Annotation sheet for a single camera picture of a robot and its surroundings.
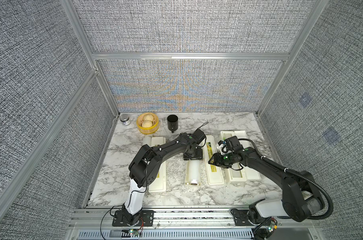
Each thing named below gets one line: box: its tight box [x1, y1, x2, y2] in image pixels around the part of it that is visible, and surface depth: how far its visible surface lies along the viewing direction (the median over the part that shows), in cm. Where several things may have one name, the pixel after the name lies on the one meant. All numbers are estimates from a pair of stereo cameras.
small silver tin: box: [119, 113, 131, 126], surface depth 112 cm
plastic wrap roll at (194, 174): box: [189, 160, 201, 186], surface depth 83 cm
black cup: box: [167, 114, 179, 134], surface depth 106 cm
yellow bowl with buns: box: [136, 112, 160, 135], surface depth 109 cm
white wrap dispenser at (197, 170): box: [184, 135, 225, 187], surface depth 86 cm
